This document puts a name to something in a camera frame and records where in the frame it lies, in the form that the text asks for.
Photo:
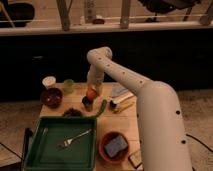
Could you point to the red apple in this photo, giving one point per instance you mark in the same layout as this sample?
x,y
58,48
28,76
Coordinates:
x,y
91,94

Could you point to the green plastic tray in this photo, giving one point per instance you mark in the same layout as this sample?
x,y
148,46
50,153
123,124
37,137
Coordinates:
x,y
44,153

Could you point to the green cucumber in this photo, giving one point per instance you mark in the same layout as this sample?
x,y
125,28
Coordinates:
x,y
102,108

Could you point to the small metal cup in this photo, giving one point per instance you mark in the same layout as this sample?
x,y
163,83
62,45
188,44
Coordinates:
x,y
87,104

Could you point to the blue sponge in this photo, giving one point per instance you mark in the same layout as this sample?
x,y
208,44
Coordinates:
x,y
116,145

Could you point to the dark red bowl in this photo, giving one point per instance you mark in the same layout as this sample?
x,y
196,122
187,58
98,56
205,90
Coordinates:
x,y
51,97

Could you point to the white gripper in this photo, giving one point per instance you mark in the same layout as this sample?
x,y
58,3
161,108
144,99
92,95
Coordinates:
x,y
95,85

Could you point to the green plastic cup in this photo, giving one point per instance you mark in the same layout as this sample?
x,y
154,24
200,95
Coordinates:
x,y
68,85

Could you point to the grey cloth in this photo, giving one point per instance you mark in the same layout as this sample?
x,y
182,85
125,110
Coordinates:
x,y
117,90

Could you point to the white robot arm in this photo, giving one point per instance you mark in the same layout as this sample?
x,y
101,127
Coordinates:
x,y
160,122

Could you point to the dark brown food pile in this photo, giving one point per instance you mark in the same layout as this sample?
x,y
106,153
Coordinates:
x,y
72,113

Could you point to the silver fork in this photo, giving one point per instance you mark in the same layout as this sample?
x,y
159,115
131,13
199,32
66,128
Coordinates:
x,y
67,142

